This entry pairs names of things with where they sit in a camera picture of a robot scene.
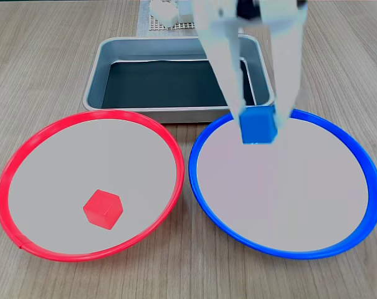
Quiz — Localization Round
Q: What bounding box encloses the blue cube block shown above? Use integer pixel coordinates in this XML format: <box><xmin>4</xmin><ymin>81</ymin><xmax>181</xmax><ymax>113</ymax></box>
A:
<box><xmin>239</xmin><ymin>105</ymin><xmax>280</xmax><ymax>145</ymax></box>

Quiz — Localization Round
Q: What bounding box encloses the red cube block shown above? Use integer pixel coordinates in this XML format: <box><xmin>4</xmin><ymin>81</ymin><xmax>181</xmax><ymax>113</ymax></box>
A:
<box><xmin>83</xmin><ymin>189</ymin><xmax>124</xmax><ymax>230</ymax></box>

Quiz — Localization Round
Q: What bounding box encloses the black tray liner mat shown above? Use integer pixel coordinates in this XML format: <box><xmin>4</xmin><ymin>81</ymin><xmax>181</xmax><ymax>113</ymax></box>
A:
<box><xmin>101</xmin><ymin>57</ymin><xmax>257</xmax><ymax>110</ymax></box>

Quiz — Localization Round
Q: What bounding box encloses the silver metal tray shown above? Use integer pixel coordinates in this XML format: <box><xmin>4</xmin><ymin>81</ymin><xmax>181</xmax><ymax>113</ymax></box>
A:
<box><xmin>82</xmin><ymin>34</ymin><xmax>275</xmax><ymax>124</ymax></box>

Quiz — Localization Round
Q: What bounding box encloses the white perforated mat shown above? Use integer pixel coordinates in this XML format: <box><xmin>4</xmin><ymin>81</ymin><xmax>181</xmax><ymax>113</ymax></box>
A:
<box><xmin>137</xmin><ymin>0</ymin><xmax>199</xmax><ymax>32</ymax></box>

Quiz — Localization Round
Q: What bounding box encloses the blue-rimmed white dish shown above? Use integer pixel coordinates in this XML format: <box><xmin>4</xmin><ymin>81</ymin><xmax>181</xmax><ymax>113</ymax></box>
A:
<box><xmin>188</xmin><ymin>108</ymin><xmax>377</xmax><ymax>260</ymax></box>

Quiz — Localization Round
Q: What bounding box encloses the red-rimmed white dish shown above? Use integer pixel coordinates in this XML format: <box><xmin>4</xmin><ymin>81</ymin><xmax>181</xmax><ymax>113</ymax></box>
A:
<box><xmin>0</xmin><ymin>109</ymin><xmax>186</xmax><ymax>263</ymax></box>

